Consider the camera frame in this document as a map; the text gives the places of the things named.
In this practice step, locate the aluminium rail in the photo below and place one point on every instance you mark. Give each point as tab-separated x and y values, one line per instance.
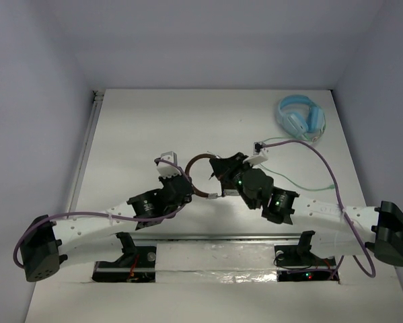
134	126

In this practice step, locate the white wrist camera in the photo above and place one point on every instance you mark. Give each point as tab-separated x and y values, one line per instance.
167	165
259	155

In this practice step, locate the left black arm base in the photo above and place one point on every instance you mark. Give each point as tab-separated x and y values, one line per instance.
128	257

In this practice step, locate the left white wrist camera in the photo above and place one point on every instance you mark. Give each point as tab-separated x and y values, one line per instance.
167	165

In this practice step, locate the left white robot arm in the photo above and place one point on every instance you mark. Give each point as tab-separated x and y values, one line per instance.
48	241

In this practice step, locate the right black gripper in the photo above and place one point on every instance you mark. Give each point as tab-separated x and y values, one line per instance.
231	163

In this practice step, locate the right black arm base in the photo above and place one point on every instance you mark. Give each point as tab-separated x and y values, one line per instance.
296	257

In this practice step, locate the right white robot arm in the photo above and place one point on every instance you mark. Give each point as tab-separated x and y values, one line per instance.
326	229

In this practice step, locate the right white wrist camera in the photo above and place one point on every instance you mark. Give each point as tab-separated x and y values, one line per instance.
259	155

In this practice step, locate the brown silver headphones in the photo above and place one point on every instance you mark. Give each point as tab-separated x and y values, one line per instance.
200	172

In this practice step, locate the light blue headphones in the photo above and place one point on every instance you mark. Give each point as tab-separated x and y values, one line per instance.
309	128

